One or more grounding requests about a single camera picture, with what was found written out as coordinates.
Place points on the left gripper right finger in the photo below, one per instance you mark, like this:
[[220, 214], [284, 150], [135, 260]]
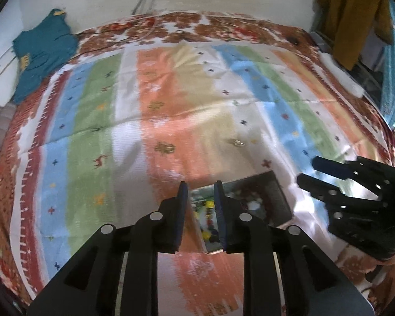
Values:
[[285, 272]]

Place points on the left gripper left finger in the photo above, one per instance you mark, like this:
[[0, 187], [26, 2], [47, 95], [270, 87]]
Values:
[[115, 271]]

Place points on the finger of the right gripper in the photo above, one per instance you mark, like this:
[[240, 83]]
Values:
[[332, 196], [373, 175]]

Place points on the silver metal tin box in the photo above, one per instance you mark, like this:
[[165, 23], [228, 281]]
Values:
[[260, 195]]

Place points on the white long object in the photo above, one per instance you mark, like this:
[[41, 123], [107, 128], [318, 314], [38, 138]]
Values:
[[345, 79]]

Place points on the striped colourful cloth mat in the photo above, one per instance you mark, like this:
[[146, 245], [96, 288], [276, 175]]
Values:
[[105, 140]]

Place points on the mustard hanging garment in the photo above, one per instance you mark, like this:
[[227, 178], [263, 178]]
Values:
[[348, 23]]

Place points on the teal folded garment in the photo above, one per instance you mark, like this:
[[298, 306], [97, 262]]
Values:
[[41, 51]]

